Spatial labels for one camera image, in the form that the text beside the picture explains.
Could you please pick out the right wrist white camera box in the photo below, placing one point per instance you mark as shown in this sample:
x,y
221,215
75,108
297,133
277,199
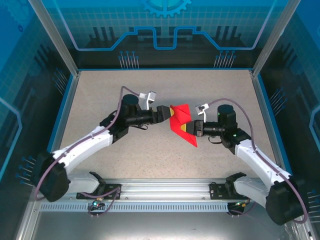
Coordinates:
x,y
202,108

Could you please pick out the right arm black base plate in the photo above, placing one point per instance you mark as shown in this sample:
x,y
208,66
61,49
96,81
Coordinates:
x,y
217,191

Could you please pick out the aluminium mounting rail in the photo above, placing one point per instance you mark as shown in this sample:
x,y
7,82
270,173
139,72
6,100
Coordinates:
x,y
162,186

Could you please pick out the blue edged table side rail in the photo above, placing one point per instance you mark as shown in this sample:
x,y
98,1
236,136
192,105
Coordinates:
x,y
268,112
60,125

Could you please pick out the aluminium frame post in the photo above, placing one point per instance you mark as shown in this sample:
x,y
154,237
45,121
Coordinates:
x,y
275,37
53,37

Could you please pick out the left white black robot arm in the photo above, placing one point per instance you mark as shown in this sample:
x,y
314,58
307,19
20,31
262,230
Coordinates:
x,y
85,145

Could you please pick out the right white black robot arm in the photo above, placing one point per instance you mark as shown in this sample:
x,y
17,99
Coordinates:
x,y
255,160

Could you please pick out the red square paper sheet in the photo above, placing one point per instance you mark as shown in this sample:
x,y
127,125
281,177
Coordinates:
x,y
178,112

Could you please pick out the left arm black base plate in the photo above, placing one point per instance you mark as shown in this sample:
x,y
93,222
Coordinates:
x,y
112,191

